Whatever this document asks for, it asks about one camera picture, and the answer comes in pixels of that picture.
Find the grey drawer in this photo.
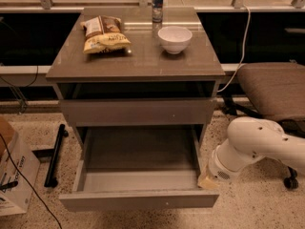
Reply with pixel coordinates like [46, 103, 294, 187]
[60, 98, 216, 127]
[59, 125, 218, 211]

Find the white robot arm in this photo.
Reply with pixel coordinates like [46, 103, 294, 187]
[197, 116, 305, 189]

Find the grey top drawer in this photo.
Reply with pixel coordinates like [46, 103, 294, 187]
[60, 98, 216, 127]

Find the grey drawer cabinet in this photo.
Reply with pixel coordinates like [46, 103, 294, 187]
[46, 6, 226, 135]

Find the brown office chair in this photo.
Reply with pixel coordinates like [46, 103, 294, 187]
[221, 62, 305, 190]

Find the white bowl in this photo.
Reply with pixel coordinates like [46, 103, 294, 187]
[158, 26, 193, 54]

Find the black metal bar stand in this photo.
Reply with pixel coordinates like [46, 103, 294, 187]
[33, 124, 69, 188]

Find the yellow chip bag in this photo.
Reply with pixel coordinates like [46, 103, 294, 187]
[80, 15, 131, 54]

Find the cardboard box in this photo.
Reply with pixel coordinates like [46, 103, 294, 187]
[0, 117, 40, 216]

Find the blue drink can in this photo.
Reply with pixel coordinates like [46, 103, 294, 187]
[152, 0, 163, 23]

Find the white cable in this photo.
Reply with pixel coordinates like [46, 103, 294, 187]
[216, 5, 252, 94]

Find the black cable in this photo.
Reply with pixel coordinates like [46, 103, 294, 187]
[0, 133, 63, 229]

